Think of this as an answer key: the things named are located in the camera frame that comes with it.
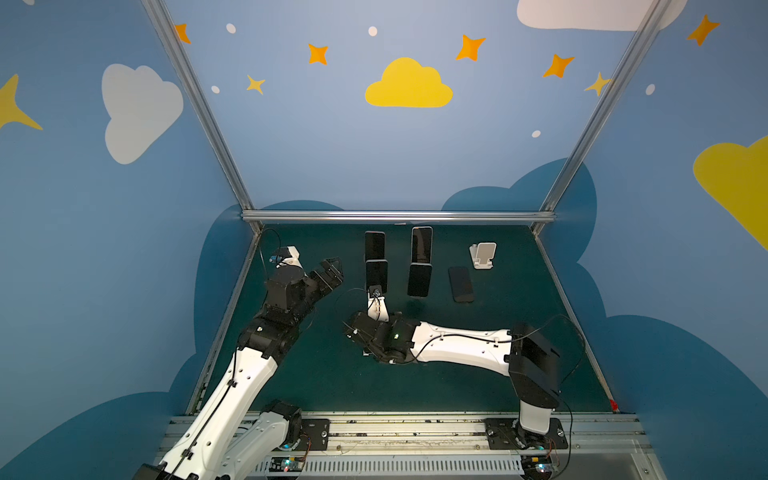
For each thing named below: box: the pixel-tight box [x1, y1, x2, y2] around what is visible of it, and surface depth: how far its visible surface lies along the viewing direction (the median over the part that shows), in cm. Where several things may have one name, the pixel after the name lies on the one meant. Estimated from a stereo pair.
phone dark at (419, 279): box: [407, 262, 433, 298], surface depth 94 cm
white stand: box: [469, 242, 497, 269], surface depth 109 cm
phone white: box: [448, 266, 475, 303], surface depth 107 cm
